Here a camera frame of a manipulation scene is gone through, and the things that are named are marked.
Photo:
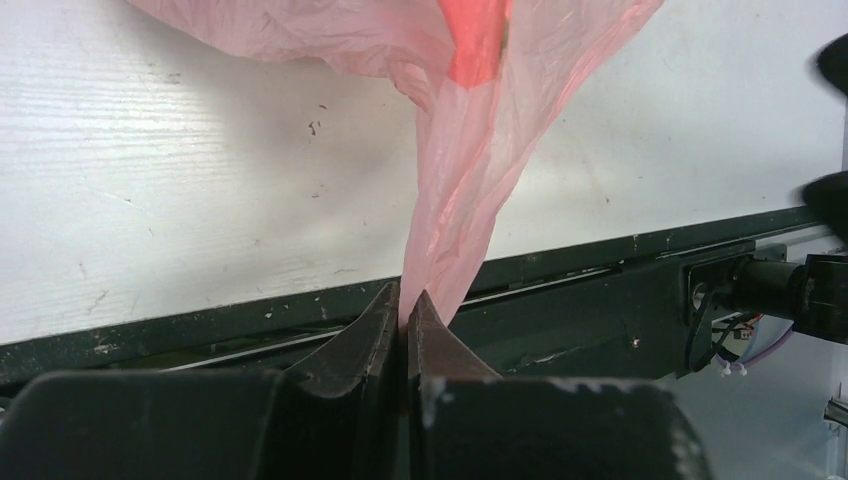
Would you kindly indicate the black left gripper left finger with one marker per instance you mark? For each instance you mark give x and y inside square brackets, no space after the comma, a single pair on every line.
[332,415]

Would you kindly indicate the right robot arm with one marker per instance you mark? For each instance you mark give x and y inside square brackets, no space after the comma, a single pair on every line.
[811,294]

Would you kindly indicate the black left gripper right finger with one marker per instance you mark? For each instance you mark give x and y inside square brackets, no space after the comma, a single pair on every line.
[469,422]

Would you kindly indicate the pink plastic bag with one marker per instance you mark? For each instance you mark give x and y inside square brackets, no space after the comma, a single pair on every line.
[488,79]

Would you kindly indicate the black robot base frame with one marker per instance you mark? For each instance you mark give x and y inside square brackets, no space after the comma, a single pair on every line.
[615,307]

